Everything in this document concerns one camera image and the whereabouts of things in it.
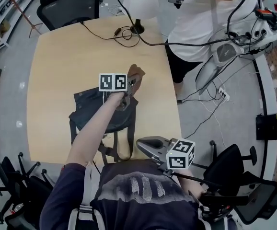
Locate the person's dark printed shirt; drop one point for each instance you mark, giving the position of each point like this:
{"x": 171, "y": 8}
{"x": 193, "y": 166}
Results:
{"x": 141, "y": 200}

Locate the person's left forearm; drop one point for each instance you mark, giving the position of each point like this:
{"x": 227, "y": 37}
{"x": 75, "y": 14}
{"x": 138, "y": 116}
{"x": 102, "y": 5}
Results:
{"x": 93, "y": 128}

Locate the gray white machine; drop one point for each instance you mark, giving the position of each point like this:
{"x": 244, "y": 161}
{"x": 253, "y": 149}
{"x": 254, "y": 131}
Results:
{"x": 224, "y": 51}

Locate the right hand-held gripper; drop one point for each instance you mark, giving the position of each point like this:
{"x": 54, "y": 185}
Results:
{"x": 180, "y": 153}

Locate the black mesh office chair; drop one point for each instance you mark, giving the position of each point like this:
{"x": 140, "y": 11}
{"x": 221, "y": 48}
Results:
{"x": 69, "y": 6}

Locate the black box with yellow mark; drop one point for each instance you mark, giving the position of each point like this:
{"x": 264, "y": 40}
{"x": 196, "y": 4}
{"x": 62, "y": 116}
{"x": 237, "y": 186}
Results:
{"x": 269, "y": 126}

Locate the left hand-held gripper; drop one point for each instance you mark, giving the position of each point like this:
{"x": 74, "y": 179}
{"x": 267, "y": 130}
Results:
{"x": 112, "y": 81}

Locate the dark grey canvas bag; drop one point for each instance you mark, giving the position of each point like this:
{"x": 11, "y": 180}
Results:
{"x": 119, "y": 115}

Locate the brown wooden stand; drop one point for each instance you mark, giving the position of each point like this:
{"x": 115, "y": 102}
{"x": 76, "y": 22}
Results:
{"x": 21, "y": 11}

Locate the orange black device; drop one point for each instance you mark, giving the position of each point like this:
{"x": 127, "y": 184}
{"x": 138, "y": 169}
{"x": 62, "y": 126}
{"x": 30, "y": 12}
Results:
{"x": 270, "y": 17}

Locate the person's right forearm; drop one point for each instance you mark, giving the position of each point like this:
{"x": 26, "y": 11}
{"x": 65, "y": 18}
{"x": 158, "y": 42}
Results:
{"x": 191, "y": 180}

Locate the white power strip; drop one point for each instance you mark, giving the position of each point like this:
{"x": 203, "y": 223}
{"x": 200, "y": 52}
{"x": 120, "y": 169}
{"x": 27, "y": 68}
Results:
{"x": 223, "y": 93}

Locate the white table lamp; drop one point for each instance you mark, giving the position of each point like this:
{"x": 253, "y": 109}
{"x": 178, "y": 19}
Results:
{"x": 141, "y": 1}

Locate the black office chair with armrests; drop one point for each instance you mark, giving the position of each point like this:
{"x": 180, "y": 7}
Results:
{"x": 224, "y": 169}

